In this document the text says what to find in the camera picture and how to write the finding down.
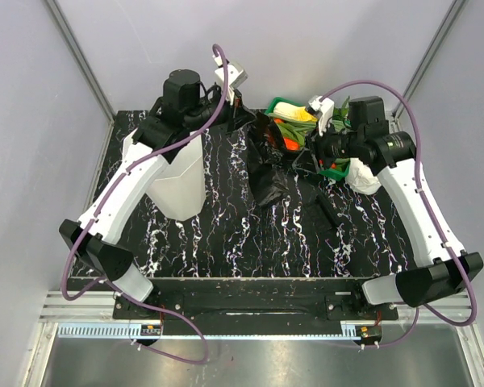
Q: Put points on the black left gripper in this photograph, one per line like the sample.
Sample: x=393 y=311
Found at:
x=241 y=114

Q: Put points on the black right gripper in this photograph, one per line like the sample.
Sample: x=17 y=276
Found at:
x=318 y=148

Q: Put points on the black trash bag roll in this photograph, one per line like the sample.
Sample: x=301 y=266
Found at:
x=324 y=215

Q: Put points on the white faceted trash bin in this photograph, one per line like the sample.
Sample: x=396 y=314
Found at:
x=177 y=189

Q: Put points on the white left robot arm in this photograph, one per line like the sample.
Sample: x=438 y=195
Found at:
x=174 y=120

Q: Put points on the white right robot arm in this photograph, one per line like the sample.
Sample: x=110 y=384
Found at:
x=442 y=265

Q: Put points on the orange carrot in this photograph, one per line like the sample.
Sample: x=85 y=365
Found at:
x=292 y=145

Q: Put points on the green plastic vegetable tray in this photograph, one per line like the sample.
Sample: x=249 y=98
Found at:
x=336 y=168

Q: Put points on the white and yellow cabbage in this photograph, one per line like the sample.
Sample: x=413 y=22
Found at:
x=291 y=112

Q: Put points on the crumpled white paper ball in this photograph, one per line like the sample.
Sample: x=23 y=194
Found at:
x=361 y=179

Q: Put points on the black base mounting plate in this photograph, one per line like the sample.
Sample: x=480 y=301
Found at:
x=355 y=302

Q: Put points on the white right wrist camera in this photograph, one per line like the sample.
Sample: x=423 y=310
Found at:
x=322 y=108

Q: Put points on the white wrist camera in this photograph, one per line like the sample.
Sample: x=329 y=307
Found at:
x=322 y=108
x=236 y=76

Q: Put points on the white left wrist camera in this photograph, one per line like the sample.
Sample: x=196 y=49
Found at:
x=236 y=76

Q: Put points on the aluminium rail with slots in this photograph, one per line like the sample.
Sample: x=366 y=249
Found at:
x=219 y=315

